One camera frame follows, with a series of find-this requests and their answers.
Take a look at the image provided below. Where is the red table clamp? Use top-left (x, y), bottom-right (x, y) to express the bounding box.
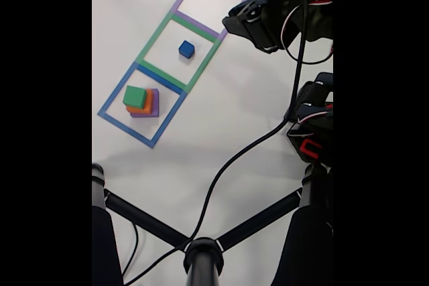
top-left (299, 138), bottom-right (322, 159)

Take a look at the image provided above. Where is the green foam cube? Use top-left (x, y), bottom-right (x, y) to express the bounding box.
top-left (122, 85), bottom-right (148, 110)

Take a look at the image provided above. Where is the black camera cable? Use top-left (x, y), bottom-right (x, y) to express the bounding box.
top-left (123, 0), bottom-right (308, 286)

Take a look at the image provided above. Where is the small blue foam cube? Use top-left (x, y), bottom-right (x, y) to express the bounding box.
top-left (178, 40), bottom-right (196, 59)

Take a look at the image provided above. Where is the blue tape square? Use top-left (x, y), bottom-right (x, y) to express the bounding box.
top-left (97, 61), bottom-right (188, 149)

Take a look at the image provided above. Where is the orange foam block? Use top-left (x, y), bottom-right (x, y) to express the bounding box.
top-left (125, 88), bottom-right (154, 115)

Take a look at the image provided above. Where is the green tape square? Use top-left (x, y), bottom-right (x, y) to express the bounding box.
top-left (135, 11), bottom-right (224, 94)

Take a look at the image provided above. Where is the black tripod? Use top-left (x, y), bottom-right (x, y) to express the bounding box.
top-left (92, 161), bottom-right (334, 286)

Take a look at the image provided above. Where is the thin black cable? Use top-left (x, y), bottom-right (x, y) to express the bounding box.
top-left (121, 222), bottom-right (139, 277)

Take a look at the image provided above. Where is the purple foam block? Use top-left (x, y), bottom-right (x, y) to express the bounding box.
top-left (129, 88), bottom-right (160, 119)

